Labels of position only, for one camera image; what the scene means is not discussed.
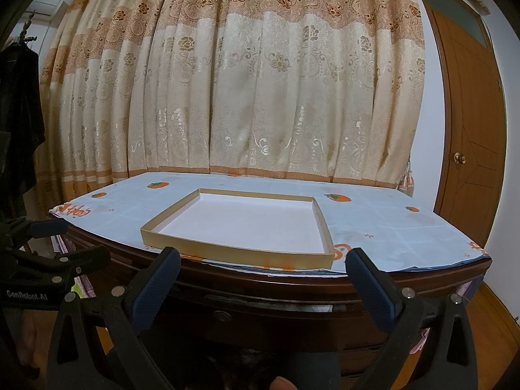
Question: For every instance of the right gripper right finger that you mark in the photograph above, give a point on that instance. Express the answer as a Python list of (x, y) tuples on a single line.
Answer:
[(393, 313)]

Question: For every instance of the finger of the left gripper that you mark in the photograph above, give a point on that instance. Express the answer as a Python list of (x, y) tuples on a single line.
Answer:
[(27, 230)]

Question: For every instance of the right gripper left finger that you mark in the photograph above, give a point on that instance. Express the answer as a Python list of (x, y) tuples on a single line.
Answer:
[(130, 310)]

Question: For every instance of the curtain tassel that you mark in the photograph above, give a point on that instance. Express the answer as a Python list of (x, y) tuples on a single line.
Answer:
[(406, 184)]

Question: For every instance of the shallow cardboard tray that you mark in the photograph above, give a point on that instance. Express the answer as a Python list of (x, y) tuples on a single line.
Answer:
[(246, 228)]

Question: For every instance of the brown wooden door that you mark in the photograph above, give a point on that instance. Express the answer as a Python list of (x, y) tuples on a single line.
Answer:
[(475, 119)]

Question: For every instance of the brass door knob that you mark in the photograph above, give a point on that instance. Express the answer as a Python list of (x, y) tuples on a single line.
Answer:
[(459, 158)]

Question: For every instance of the beige floral curtain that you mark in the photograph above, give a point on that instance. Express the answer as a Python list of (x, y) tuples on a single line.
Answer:
[(326, 90)]

